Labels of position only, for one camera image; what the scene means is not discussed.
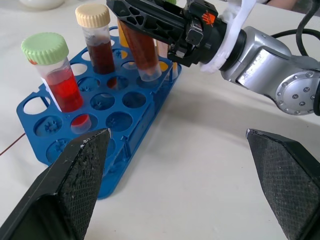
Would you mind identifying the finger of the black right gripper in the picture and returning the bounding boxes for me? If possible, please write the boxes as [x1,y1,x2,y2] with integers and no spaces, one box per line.
[106,0,188,46]
[134,0,188,13]

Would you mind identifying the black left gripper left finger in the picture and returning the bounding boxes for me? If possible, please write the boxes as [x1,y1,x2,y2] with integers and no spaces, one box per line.
[0,127,112,240]

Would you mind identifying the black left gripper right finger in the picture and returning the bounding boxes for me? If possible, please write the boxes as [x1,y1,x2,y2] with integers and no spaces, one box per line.
[245,128,320,240]

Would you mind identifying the brown-red liquid test tube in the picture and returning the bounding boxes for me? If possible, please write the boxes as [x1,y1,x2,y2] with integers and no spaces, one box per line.
[117,18,163,83]

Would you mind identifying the pale pink test tube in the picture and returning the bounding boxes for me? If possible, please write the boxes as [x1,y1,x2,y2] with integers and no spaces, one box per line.
[155,38,179,81]

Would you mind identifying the yellow liquid test tube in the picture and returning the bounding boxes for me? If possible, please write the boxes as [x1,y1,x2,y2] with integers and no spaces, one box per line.
[116,19,133,50]

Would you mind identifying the blue test tube rack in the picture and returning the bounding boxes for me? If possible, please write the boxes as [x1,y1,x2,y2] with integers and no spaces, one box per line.
[16,24,183,201]

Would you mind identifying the cream-capped dark red tube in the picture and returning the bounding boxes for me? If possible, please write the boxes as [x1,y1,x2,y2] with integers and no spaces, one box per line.
[74,3,118,90]

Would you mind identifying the green-capped red liquid tube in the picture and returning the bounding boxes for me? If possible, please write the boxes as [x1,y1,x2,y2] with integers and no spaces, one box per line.
[20,31,92,135]

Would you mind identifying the white round bowl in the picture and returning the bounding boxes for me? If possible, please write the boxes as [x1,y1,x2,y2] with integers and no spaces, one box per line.
[19,0,66,11]

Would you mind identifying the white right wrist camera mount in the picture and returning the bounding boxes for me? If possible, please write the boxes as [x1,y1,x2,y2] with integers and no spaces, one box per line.
[199,0,266,75]

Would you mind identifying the thin red cord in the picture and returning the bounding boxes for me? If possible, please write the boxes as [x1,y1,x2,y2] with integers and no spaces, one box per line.
[0,132,27,156]

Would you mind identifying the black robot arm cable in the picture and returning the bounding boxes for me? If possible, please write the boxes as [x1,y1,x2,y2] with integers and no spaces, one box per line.
[271,0,320,57]

